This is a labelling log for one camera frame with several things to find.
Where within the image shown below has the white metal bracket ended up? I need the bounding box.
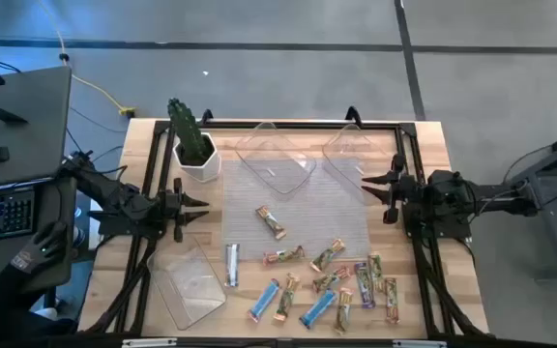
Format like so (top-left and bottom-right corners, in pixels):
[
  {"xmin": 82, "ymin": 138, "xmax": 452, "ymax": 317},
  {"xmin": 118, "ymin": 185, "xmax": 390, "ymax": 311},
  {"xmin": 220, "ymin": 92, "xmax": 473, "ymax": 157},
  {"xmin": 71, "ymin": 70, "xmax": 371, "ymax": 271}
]
[
  {"xmin": 121, "ymin": 337, "xmax": 178, "ymax": 348},
  {"xmin": 392, "ymin": 339, "xmax": 449, "ymax": 348}
]

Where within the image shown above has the white faceted plant pot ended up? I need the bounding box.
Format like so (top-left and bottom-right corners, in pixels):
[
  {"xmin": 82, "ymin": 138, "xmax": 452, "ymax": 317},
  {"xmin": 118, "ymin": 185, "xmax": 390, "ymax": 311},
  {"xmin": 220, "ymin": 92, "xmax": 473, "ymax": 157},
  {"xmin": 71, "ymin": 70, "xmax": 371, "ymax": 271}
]
[{"xmin": 172, "ymin": 132, "xmax": 221, "ymax": 184}]

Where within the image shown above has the purple granola bar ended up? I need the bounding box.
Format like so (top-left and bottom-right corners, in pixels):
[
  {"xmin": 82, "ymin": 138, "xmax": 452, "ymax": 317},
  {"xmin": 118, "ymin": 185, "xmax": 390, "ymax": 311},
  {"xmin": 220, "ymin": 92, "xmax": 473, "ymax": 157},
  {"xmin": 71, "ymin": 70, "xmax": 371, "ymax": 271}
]
[{"xmin": 353, "ymin": 261, "xmax": 376, "ymax": 309}]

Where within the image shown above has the orange green Chewy granola bar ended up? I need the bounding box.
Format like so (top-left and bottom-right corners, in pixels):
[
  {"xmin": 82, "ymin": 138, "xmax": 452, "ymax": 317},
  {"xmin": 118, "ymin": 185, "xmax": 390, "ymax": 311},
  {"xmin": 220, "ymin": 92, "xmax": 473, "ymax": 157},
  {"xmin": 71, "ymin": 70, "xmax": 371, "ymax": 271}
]
[
  {"xmin": 309, "ymin": 238, "xmax": 346, "ymax": 274},
  {"xmin": 273, "ymin": 273, "xmax": 303, "ymax": 323},
  {"xmin": 333, "ymin": 287, "xmax": 355, "ymax": 335}
]

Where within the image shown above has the grey woven placemat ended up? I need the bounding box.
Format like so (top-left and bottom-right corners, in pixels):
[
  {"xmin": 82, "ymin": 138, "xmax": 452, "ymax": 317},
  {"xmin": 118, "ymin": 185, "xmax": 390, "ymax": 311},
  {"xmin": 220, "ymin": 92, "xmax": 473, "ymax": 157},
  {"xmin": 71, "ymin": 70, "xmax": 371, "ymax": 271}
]
[{"xmin": 220, "ymin": 157, "xmax": 371, "ymax": 262}]

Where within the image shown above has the grey desk shelf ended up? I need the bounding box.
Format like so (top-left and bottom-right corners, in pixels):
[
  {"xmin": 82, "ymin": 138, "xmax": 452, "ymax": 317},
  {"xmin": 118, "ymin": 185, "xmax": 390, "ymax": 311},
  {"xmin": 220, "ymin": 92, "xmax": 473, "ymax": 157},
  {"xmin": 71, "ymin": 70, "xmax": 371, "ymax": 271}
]
[{"xmin": 0, "ymin": 66, "xmax": 73, "ymax": 190}]

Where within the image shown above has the clear plastic bin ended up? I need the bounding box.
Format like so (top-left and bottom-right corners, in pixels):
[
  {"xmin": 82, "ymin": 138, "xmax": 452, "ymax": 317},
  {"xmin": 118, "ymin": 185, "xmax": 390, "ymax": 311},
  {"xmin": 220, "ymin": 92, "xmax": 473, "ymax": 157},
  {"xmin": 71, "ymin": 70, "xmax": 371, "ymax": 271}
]
[
  {"xmin": 146, "ymin": 236, "xmax": 228, "ymax": 332},
  {"xmin": 233, "ymin": 121, "xmax": 317, "ymax": 195},
  {"xmin": 321, "ymin": 123, "xmax": 396, "ymax": 194}
]

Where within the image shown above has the brown red granola bar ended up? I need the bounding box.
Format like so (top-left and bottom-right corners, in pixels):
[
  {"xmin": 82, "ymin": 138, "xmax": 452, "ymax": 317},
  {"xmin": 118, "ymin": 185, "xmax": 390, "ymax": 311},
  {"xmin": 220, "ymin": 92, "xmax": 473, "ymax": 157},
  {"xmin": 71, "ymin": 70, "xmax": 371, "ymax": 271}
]
[{"xmin": 254, "ymin": 205, "xmax": 288, "ymax": 241}]

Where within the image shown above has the blue granola bar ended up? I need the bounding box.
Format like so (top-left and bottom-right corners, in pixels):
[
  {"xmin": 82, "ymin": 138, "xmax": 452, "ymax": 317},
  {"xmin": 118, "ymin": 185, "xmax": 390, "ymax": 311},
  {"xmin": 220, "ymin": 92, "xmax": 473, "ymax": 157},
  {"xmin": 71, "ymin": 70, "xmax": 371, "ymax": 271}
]
[
  {"xmin": 299, "ymin": 288, "xmax": 337, "ymax": 331},
  {"xmin": 247, "ymin": 277, "xmax": 281, "ymax": 324}
]

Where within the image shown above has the yellow cable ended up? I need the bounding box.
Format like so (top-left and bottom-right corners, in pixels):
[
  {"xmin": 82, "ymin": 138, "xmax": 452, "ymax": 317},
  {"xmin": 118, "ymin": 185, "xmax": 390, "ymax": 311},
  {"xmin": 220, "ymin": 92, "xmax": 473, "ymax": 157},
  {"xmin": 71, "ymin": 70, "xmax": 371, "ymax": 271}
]
[{"xmin": 36, "ymin": 0, "xmax": 137, "ymax": 119}]

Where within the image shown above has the person's hand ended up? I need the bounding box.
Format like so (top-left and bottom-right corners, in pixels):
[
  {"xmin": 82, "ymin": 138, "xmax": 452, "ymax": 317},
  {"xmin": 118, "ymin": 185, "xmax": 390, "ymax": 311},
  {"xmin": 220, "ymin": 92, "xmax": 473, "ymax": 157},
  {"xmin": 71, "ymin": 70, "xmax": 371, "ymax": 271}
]
[{"xmin": 10, "ymin": 220, "xmax": 71, "ymax": 276}]

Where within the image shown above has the green cactus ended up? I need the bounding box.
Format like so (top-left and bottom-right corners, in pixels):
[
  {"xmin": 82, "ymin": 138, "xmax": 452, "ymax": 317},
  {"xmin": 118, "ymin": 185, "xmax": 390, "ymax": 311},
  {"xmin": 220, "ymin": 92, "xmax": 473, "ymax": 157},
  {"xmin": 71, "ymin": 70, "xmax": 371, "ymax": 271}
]
[{"xmin": 166, "ymin": 98, "xmax": 212, "ymax": 165}]

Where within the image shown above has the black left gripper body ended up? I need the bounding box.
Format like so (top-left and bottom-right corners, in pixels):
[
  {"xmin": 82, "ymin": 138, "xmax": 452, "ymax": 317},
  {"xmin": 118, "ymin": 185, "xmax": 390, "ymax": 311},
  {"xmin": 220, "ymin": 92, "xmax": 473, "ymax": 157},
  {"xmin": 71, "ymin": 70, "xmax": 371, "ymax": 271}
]
[{"xmin": 157, "ymin": 177, "xmax": 186, "ymax": 243}]

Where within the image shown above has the black wedge part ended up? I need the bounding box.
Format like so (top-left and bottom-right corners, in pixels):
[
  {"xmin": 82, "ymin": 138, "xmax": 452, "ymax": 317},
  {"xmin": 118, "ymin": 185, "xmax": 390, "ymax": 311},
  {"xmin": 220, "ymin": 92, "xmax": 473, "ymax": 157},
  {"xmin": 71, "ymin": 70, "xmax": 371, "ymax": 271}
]
[{"xmin": 0, "ymin": 107, "xmax": 29, "ymax": 125}]

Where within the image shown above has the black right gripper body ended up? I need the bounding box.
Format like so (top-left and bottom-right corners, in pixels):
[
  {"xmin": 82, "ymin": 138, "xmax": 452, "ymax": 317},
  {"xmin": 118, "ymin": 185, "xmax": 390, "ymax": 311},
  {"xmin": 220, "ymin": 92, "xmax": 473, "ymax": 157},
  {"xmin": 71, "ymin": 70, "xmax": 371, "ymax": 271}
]
[{"xmin": 383, "ymin": 154, "xmax": 424, "ymax": 224}]

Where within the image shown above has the silver white granola bar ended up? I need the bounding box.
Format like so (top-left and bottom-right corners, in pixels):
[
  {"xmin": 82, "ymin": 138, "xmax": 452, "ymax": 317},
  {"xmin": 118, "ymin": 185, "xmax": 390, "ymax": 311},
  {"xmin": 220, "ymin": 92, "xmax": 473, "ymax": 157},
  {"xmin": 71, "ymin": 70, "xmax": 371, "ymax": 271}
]
[{"xmin": 224, "ymin": 243, "xmax": 241, "ymax": 288}]

